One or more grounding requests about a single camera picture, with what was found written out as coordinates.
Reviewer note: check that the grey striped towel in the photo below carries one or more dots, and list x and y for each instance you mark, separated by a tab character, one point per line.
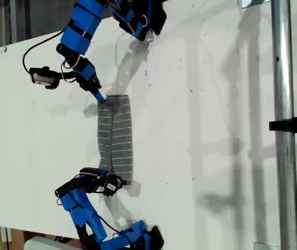
122	130

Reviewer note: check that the white box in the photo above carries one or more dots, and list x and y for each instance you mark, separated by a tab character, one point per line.
41	244

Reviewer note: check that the grey metal bar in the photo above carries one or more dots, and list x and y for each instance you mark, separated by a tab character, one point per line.
13	20

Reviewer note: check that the black clamp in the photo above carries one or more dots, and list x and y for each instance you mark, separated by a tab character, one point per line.
294	126

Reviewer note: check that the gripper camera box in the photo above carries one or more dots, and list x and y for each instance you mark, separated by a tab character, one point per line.
111	186
43	78

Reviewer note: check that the gripper camera stalk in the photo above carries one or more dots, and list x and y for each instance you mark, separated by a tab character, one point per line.
66	75

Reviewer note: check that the wooden table frame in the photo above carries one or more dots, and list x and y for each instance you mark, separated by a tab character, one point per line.
18	239

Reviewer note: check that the metal bracket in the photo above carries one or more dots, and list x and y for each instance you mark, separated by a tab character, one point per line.
247	3

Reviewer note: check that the steel post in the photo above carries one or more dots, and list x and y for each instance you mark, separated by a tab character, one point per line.
284	78

